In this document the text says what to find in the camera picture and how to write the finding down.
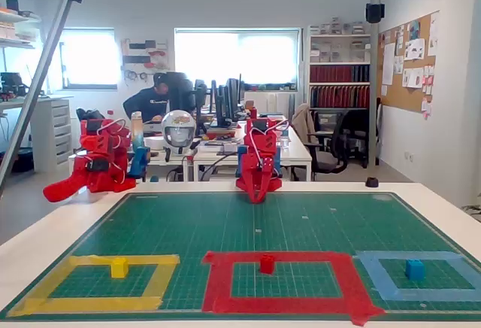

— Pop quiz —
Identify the red cube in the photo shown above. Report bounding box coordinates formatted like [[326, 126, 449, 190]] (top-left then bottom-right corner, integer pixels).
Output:
[[259, 254, 277, 275]]

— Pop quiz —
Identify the red leader arm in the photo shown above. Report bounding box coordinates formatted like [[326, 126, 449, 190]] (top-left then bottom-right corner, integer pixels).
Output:
[[42, 117, 138, 204]]

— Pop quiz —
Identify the red tape square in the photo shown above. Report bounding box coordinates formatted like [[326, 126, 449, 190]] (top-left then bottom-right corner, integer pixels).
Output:
[[200, 251, 386, 327]]

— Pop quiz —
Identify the blue tape square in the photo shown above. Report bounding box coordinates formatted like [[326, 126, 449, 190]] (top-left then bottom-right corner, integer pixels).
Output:
[[352, 251, 481, 302]]

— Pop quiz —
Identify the yellow cube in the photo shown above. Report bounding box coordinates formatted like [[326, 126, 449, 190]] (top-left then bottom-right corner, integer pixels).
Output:
[[110, 257, 130, 279]]

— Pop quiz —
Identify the blue cube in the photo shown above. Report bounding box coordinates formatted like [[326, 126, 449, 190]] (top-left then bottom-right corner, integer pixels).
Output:
[[404, 259, 426, 282]]

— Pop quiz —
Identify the yellow tape square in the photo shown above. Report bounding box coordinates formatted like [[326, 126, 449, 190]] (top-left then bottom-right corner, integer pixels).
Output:
[[6, 254, 181, 318]]

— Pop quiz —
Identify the white office desk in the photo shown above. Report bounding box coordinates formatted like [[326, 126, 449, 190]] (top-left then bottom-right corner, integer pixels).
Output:
[[192, 124, 313, 183]]

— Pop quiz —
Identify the green cutting mat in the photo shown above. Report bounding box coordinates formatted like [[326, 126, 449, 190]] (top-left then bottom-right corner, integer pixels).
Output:
[[0, 191, 481, 322]]

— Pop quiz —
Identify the office chair with jacket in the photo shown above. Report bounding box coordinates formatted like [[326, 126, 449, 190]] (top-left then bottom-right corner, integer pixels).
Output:
[[290, 102, 351, 182]]

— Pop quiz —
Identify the black computer monitor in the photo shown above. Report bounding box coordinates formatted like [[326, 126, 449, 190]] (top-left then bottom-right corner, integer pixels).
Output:
[[209, 74, 244, 128], [165, 71, 197, 115]]

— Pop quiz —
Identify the white helmet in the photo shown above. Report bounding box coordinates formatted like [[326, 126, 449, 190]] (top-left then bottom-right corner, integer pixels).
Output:
[[161, 110, 198, 156]]

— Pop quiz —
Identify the black office chair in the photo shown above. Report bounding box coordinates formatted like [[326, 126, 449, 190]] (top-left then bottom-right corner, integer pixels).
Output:
[[337, 108, 371, 169]]

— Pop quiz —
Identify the wide window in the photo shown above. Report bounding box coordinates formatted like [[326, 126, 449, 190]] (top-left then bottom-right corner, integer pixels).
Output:
[[173, 26, 302, 93]]

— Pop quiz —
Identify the gradient drinking bottle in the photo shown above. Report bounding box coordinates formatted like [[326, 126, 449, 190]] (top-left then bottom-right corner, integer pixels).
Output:
[[130, 111, 145, 153]]

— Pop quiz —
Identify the person in dark sweater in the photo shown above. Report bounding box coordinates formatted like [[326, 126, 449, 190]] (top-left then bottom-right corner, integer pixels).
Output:
[[123, 71, 171, 123]]

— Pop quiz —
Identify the white shelf unit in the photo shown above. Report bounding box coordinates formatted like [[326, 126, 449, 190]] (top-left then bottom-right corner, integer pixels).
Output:
[[306, 16, 374, 113]]

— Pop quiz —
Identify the upright grey pole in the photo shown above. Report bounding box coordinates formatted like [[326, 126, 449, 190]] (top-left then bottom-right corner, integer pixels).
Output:
[[368, 0, 382, 168]]

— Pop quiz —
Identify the cork pin board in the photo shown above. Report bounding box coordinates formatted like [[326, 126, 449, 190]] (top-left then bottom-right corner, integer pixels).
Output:
[[377, 9, 441, 115]]

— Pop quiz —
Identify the small window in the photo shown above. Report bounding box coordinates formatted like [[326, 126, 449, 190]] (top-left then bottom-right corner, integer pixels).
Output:
[[57, 27, 119, 91]]

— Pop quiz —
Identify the white drawer cabinet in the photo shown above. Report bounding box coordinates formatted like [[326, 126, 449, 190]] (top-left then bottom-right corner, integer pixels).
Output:
[[29, 96, 73, 174]]

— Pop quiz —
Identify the slanted silver pole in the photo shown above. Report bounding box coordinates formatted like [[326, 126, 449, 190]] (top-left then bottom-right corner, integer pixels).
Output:
[[0, 0, 86, 198]]

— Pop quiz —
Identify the white servo cable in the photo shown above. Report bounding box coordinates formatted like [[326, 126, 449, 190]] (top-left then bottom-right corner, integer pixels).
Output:
[[262, 118, 291, 134], [249, 127, 265, 168]]

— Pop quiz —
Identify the wall tool board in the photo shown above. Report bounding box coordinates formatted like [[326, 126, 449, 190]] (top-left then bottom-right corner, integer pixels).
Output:
[[119, 38, 171, 81]]

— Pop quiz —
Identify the white wall shelf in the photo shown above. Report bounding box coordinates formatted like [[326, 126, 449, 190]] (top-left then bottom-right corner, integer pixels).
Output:
[[0, 0, 43, 50]]

